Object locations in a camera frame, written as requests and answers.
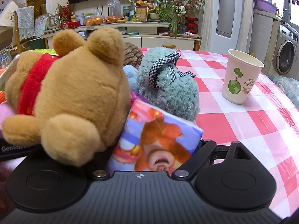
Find brown teddy bear red scarf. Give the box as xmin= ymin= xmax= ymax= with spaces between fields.
xmin=2 ymin=26 xmax=131 ymax=167

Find red berry branches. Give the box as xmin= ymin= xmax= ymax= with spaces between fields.
xmin=57 ymin=1 xmax=73 ymax=21

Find grey-blue plush toy checked bow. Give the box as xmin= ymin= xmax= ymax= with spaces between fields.
xmin=137 ymin=47 xmax=201 ymax=122

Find white curtain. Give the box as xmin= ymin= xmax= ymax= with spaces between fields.
xmin=200 ymin=0 xmax=214 ymax=50

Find pink soft cloth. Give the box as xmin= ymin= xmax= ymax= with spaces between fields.
xmin=0 ymin=103 xmax=18 ymax=131

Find white printed cloth cover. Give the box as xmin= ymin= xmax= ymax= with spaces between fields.
xmin=0 ymin=1 xmax=17 ymax=27

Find purple plastic basin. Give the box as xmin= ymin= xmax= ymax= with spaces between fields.
xmin=255 ymin=0 xmax=278 ymax=14

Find grey-blue patterned cushion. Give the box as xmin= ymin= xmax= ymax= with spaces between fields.
xmin=267 ymin=75 xmax=299 ymax=109

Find paper cup green print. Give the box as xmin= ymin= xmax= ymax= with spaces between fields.
xmin=221 ymin=49 xmax=265 ymax=105

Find potted spider plant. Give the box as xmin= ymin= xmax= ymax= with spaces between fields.
xmin=148 ymin=2 xmax=185 ymax=39

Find clear plastic bag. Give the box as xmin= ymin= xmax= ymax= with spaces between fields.
xmin=104 ymin=0 xmax=123 ymax=24

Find light blue plush toy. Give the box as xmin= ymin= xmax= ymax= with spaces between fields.
xmin=123 ymin=65 xmax=141 ymax=91

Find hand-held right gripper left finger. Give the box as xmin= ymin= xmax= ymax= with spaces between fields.
xmin=85 ymin=150 xmax=115 ymax=181

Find wooden chair lace cover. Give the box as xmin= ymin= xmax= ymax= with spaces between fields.
xmin=14 ymin=6 xmax=35 ymax=52

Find pink fuzzy plush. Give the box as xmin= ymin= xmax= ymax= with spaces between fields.
xmin=130 ymin=91 xmax=150 ymax=104

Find silver washing machine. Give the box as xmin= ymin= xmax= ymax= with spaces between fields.
xmin=272 ymin=24 xmax=299 ymax=78

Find cartoon printed pillow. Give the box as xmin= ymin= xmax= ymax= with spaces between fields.
xmin=106 ymin=99 xmax=204 ymax=174

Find bag of oranges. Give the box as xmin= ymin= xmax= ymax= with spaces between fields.
xmin=85 ymin=15 xmax=105 ymax=26

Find wooden picture frame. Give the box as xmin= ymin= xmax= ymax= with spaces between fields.
xmin=135 ymin=7 xmax=148 ymax=21

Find brown plush donut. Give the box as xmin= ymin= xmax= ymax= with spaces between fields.
xmin=123 ymin=41 xmax=144 ymax=69

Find red gift box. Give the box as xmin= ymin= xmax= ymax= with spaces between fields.
xmin=60 ymin=21 xmax=81 ymax=29

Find red checked tablecloth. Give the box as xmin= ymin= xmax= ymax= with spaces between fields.
xmin=0 ymin=48 xmax=299 ymax=220

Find yellow-green pad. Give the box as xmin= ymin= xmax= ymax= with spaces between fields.
xmin=24 ymin=49 xmax=56 ymax=55

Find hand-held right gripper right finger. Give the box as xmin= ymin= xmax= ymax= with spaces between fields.
xmin=172 ymin=139 xmax=255 ymax=181

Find cream tv cabinet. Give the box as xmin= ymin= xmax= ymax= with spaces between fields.
xmin=41 ymin=21 xmax=202 ymax=51

